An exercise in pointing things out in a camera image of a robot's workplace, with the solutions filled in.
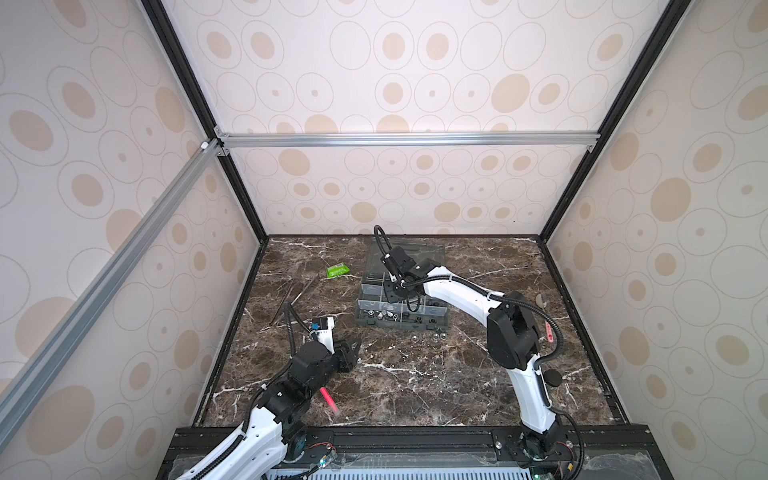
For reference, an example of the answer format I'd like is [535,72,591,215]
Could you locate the aluminium frame bar back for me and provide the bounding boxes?
[220,130,600,150]

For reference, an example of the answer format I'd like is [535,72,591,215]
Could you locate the aluminium frame bar left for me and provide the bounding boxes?
[1,138,223,449]

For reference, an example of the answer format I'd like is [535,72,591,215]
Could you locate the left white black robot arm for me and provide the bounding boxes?
[181,338,360,479]

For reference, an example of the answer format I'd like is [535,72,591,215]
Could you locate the aluminium frame bar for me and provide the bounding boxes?
[220,130,600,150]
[1,138,223,449]

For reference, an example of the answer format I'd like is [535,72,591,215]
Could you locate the pink marker pen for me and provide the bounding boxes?
[320,387,340,415]

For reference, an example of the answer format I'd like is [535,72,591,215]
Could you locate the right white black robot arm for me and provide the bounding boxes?
[380,246,565,458]

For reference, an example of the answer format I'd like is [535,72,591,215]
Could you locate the clear grey compartment organizer box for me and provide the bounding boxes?
[355,237,450,332]

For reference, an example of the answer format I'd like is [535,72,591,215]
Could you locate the green snack packet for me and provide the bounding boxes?
[326,263,350,279]

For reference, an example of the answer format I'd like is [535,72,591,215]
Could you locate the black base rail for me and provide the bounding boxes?
[155,424,673,480]

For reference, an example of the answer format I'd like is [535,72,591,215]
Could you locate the metal tongs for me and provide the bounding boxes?
[271,272,320,326]

